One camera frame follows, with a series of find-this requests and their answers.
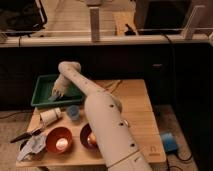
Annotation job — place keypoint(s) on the black monitor upper left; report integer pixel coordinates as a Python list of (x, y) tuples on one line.
[(21, 17)]

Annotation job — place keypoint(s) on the blue sponge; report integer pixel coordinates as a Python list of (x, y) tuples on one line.
[(53, 98)]

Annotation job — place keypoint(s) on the small black object on shelf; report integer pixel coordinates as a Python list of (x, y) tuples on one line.
[(129, 30)]

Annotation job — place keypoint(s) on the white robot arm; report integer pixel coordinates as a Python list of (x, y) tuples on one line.
[(103, 111)]

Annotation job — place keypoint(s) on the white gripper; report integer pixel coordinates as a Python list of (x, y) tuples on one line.
[(60, 86)]

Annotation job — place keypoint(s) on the white horizontal rail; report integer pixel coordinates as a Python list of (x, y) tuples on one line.
[(103, 40)]

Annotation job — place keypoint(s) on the orange bowl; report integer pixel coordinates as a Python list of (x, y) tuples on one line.
[(54, 135)]

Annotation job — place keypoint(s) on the yellow orange fruit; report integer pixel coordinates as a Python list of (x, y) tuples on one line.
[(92, 139)]

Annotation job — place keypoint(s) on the white cylindrical container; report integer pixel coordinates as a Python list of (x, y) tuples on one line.
[(50, 116)]

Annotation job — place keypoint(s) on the crumpled white cloth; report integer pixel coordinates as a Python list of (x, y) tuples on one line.
[(34, 145)]

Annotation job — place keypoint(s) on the blue box on floor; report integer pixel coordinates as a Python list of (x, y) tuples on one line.
[(169, 143)]

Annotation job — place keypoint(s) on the green plastic tray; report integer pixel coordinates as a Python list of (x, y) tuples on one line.
[(43, 91)]

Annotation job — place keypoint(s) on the small blue cup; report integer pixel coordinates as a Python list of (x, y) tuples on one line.
[(73, 112)]

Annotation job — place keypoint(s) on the black handled pliers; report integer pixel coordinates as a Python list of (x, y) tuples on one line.
[(27, 135)]

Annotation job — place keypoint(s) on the white egg in bowl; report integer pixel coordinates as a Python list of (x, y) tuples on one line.
[(62, 144)]

